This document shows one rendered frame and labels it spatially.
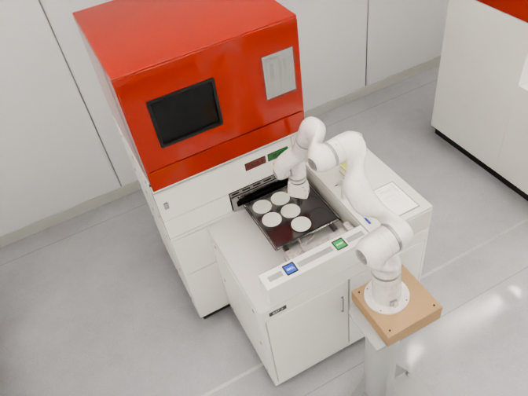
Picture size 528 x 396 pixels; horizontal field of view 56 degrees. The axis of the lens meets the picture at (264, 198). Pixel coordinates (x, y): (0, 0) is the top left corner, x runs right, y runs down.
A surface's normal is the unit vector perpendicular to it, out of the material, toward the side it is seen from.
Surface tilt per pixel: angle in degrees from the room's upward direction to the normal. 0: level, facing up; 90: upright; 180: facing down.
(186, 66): 90
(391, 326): 3
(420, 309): 3
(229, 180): 90
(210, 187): 90
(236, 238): 0
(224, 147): 90
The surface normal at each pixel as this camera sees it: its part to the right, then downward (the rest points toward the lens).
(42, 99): 0.46, 0.59
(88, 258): -0.11, -0.70
